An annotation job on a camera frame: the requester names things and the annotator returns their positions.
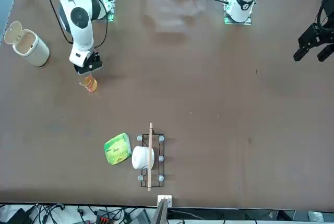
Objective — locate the red black power strip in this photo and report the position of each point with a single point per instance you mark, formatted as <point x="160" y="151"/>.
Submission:
<point x="103" y="220"/>

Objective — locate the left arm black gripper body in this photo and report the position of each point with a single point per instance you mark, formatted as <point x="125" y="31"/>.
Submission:
<point x="328" y="10"/>

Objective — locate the aluminium camera post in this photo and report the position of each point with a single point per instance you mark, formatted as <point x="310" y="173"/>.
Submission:
<point x="160" y="213"/>

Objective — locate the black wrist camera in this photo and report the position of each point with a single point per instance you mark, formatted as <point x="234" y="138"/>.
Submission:
<point x="88" y="69"/>

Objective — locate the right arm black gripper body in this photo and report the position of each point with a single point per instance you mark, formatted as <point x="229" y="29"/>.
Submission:
<point x="95" y="58"/>

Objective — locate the grey power adapter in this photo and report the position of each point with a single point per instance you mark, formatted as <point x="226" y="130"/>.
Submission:
<point x="142" y="217"/>

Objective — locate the glass measuring cup orange solution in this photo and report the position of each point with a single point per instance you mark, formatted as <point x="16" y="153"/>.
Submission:
<point x="90" y="84"/>

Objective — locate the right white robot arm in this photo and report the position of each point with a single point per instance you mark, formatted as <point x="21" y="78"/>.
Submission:
<point x="81" y="36"/>

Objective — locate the cream lidded trash bin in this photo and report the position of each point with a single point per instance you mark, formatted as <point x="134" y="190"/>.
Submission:
<point x="31" y="49"/>

